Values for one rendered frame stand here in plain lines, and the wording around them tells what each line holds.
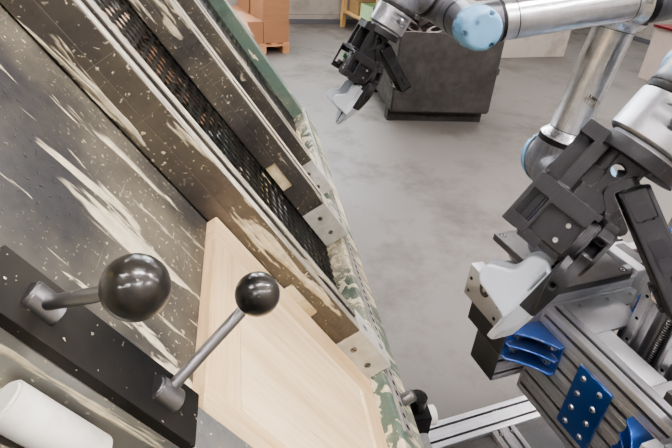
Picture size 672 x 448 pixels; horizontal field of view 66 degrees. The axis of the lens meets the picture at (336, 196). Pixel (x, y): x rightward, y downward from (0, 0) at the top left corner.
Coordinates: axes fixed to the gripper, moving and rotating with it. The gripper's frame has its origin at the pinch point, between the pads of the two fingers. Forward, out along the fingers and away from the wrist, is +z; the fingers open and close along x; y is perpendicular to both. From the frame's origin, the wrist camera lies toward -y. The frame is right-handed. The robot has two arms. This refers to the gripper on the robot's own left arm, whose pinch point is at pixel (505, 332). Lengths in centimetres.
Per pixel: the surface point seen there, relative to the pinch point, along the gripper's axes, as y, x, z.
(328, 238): 42, -77, 36
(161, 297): 16.0, 29.7, 3.2
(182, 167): 45.4, -7.3, 16.3
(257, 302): 16.1, 15.9, 7.6
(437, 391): -11, -159, 82
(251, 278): 17.9, 15.5, 6.8
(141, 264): 17.7, 30.3, 2.3
